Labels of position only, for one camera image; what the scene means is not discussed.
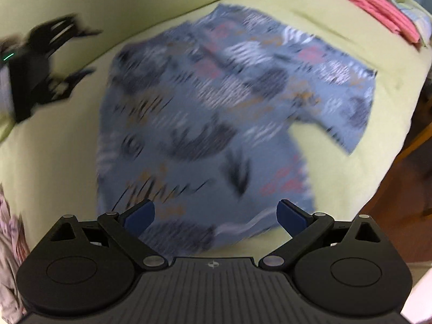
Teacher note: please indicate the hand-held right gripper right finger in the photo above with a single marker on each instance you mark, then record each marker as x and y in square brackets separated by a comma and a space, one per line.
[289, 218]

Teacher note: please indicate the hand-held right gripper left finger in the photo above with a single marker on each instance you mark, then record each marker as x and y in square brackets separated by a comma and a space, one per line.
[141, 216]

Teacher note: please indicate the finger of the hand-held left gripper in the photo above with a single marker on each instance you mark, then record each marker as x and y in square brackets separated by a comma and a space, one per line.
[64, 28]
[65, 84]

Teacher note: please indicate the blue patterned garment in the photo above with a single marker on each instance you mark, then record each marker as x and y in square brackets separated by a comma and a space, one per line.
[216, 125]

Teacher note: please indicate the light green bed sheet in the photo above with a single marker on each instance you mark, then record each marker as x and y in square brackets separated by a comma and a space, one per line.
[354, 114]

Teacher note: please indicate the pale pink patterned cloth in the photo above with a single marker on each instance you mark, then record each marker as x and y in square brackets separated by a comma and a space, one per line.
[9, 253]

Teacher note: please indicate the wooden furniture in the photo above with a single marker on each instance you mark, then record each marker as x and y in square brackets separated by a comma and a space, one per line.
[416, 148]

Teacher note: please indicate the folded pink cloth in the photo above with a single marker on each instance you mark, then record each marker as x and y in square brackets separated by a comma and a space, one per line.
[374, 5]

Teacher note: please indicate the light blue folded cloth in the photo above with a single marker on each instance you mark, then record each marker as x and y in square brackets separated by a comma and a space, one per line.
[418, 20]

